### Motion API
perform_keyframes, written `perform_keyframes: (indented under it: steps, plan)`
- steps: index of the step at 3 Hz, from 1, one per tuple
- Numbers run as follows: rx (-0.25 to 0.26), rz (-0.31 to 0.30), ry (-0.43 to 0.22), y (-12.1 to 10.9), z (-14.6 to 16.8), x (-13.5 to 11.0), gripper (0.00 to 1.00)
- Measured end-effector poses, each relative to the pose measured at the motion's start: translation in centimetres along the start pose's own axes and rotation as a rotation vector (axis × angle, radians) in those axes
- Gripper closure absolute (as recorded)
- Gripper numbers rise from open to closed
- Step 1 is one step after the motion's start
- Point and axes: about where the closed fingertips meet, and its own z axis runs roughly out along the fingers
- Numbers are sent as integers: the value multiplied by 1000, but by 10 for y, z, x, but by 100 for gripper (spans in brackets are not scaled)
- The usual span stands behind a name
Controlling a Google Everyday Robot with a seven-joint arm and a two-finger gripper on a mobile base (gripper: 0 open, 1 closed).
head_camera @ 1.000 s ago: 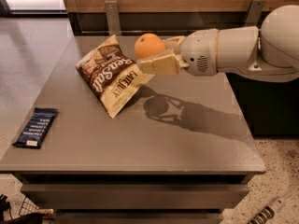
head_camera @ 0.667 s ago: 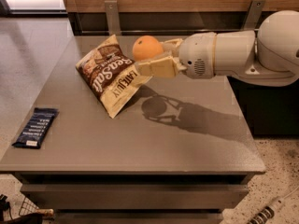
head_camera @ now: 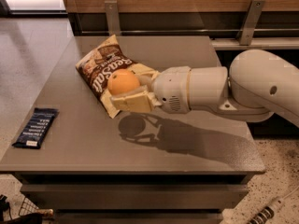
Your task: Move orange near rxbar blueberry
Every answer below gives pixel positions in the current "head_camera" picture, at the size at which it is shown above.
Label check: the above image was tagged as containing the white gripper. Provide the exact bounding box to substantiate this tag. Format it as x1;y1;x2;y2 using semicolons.
110;66;191;114

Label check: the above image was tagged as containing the orange fruit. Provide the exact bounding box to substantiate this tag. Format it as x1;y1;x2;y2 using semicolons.
107;69;140;95

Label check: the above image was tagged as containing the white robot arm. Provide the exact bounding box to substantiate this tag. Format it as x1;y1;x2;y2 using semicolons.
111;49;299;126

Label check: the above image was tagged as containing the blue RXBAR blueberry bar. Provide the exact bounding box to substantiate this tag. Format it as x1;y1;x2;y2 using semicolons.
12;108;59;149

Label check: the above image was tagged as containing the Late July chips bag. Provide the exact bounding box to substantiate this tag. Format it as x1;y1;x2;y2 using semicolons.
76;35;160;119

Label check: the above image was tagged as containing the white power strip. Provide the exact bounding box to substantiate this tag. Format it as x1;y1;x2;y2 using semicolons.
247;186;299;224

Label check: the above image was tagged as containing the left metal bracket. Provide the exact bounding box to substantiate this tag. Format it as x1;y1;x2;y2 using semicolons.
105;0;121;35

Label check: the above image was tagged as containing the metal bracket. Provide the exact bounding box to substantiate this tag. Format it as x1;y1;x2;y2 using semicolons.
105;0;121;35
236;0;266;46

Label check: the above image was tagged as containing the right metal bracket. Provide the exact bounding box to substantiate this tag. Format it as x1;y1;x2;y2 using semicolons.
236;0;266;46

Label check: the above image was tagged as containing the black wire basket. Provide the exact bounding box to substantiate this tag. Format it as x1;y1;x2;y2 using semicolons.
0;194;54;224

